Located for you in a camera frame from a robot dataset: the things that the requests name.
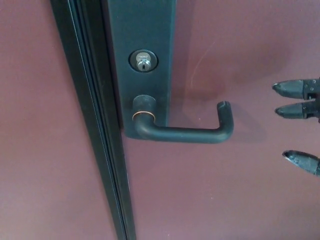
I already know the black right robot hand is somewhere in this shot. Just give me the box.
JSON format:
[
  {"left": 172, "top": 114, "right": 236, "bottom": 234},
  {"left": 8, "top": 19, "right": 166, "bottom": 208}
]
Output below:
[{"left": 271, "top": 77, "right": 320, "bottom": 177}]

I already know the black lever door handle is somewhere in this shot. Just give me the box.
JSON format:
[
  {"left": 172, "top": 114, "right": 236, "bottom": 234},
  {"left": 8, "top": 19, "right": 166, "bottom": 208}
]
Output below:
[{"left": 131, "top": 94, "right": 235, "bottom": 145}]

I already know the maroon door leaf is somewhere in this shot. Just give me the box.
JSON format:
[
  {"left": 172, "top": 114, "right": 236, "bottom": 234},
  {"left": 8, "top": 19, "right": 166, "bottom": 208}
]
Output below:
[
  {"left": 0, "top": 0, "right": 126, "bottom": 240},
  {"left": 124, "top": 0, "right": 320, "bottom": 240}
]

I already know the black door edge strip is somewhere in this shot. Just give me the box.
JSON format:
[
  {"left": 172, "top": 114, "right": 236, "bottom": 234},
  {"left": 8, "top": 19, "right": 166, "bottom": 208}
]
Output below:
[{"left": 49, "top": 0, "right": 137, "bottom": 240}]

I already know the silver lock cylinder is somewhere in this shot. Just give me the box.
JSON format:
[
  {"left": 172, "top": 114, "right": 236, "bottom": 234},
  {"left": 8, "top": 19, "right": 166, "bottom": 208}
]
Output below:
[{"left": 128, "top": 48, "right": 160, "bottom": 74}]

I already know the black handle backplate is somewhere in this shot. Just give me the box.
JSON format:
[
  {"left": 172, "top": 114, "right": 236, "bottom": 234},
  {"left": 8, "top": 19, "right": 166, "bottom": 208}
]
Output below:
[{"left": 107, "top": 0, "right": 177, "bottom": 140}]

